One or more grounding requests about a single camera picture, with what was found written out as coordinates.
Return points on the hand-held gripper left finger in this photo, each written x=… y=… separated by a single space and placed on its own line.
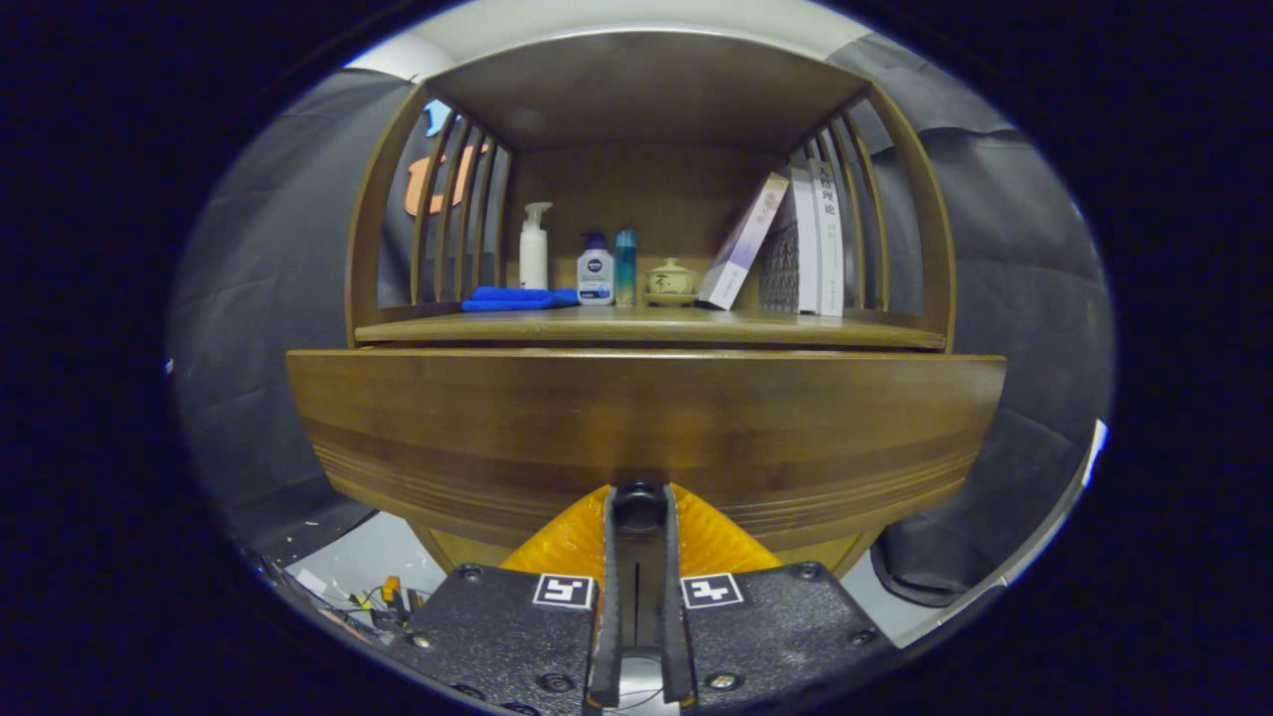
x=609 y=597

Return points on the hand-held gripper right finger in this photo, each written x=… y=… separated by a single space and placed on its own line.
x=674 y=617

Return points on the brown wooden drawer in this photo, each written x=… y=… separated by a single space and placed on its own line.
x=497 y=418

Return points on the brown wooden countertop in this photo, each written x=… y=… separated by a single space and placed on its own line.
x=636 y=323

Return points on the brown wooden cabinet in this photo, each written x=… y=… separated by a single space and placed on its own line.
x=646 y=189

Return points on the blue folded cloth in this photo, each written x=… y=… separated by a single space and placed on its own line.
x=512 y=298

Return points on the white blue-capped lotion bottle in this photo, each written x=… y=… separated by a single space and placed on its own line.
x=595 y=278

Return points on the beige lidded teacup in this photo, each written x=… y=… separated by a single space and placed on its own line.
x=670 y=281

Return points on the slim teal bottle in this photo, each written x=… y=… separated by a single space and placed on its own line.
x=625 y=268

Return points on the white pump bottle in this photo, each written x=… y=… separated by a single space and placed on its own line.
x=533 y=264

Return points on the dark patterned book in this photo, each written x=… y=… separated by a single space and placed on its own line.
x=781 y=268

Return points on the purple and white book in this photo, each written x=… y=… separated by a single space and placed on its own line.
x=741 y=244

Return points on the white book with black characters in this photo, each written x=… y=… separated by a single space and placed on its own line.
x=830 y=239

